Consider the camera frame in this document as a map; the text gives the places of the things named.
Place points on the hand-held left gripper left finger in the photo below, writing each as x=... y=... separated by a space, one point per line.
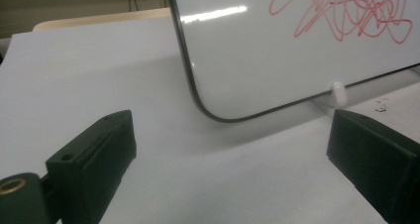
x=92 y=164

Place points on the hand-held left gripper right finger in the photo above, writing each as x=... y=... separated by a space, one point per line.
x=376 y=158

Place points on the white whiteboard with dark rim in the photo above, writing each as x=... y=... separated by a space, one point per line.
x=264 y=68

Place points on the small scrap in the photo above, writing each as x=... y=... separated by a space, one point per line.
x=381 y=109

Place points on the white cover board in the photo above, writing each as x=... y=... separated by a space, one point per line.
x=82 y=78

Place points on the wooden table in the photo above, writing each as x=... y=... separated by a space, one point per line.
x=99 y=19

